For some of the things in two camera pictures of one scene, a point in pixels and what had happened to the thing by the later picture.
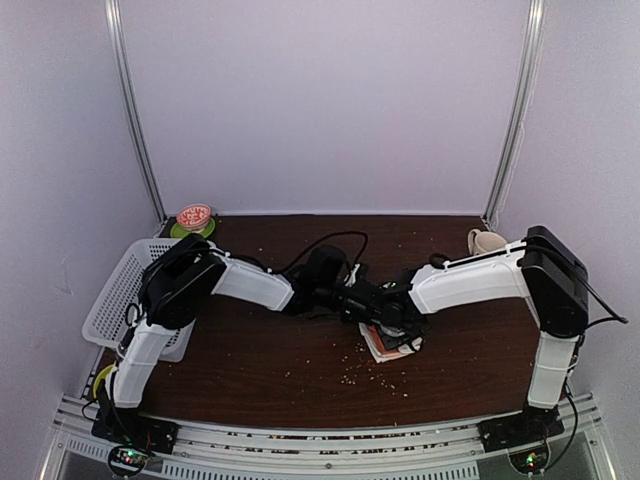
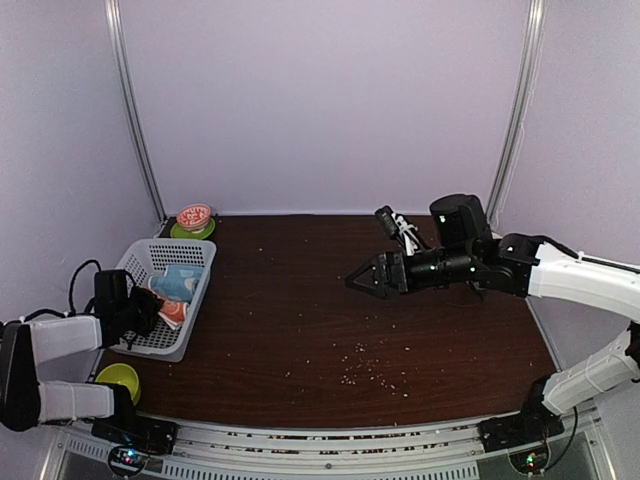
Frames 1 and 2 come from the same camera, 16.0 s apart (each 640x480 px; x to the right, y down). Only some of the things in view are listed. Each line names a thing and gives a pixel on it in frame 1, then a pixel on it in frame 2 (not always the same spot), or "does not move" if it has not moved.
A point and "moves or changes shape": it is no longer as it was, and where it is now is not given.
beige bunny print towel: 382,353 moves or changes shape
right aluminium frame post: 517,114 does not move
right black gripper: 421,327 to 377,277
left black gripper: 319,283 to 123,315
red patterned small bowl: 194,217 does not move
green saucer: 177,231 does not move
